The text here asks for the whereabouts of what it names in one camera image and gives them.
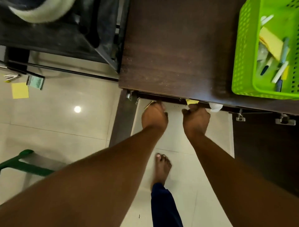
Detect person's right hand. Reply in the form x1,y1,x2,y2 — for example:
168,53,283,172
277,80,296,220
182,104,211,140

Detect person's left hand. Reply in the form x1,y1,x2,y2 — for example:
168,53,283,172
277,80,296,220
141,102,168,131

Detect clear plastic bag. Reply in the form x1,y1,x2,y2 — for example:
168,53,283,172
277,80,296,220
256,42,278,75

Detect yellow sticky note pad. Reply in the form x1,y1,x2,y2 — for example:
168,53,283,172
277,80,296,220
259,26,284,62

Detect teal pen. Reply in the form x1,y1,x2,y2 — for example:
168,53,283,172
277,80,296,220
280,37,290,64

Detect short white chalk piece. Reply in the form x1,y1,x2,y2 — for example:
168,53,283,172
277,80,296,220
260,14,274,26

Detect pale teal packet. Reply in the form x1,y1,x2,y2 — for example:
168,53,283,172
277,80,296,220
26,75,45,90

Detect green sneaker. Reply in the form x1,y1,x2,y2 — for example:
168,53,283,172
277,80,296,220
8,0,76,24

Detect person's right forearm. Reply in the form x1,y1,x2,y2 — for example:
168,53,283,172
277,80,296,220
189,133,299,227

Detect person's left forearm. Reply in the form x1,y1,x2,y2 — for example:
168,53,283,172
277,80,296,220
0,126,166,227

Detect person's right foot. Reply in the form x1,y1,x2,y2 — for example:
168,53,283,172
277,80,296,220
152,153,173,189

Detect dark brown low bench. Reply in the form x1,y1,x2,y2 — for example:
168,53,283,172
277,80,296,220
118,0,299,115

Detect green plastic basket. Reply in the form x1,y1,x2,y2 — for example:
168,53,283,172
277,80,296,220
231,0,299,100

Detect dark blue trousers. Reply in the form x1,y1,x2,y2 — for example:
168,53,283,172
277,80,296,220
150,183,184,227

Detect black metal shoe rack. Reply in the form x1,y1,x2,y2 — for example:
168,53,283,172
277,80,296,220
0,0,131,82

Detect green plastic stool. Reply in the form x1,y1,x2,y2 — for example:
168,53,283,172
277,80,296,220
0,149,56,177

